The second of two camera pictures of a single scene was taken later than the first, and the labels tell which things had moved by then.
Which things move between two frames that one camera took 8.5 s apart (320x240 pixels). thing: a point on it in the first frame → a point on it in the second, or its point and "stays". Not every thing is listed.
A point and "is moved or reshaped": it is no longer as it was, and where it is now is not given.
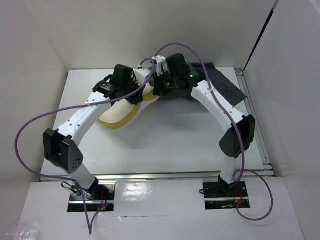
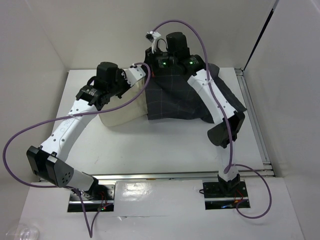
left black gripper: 138,98 → 119,75
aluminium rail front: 160,176 stays
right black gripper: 158,89 → 149,58
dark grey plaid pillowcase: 231,93 is moved or reshaped
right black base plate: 214,190 stays
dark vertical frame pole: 274,5 stays
